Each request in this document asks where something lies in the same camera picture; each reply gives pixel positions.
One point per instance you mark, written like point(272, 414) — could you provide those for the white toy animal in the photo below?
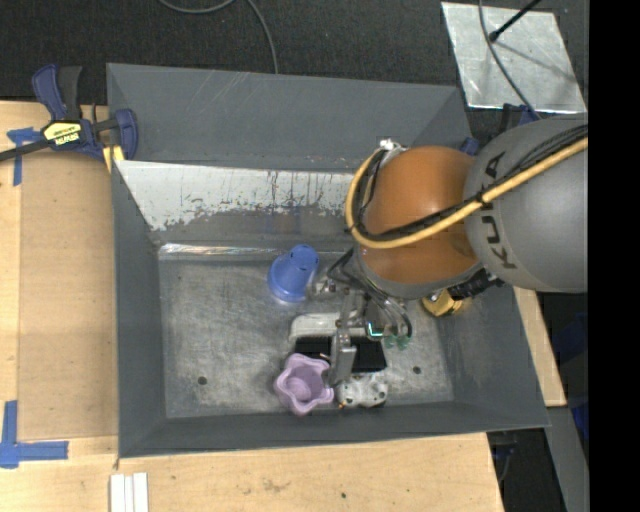
point(362, 390)

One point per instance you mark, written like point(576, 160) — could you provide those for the yellow round object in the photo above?
point(441, 305)

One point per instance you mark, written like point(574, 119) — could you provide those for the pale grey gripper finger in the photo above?
point(344, 365)

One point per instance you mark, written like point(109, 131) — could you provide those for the blue plastic cup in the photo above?
point(292, 272)

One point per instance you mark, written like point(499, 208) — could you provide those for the grey metal bin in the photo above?
point(225, 325)

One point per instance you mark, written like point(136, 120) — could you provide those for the purple flower-shaped cup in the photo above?
point(300, 387)

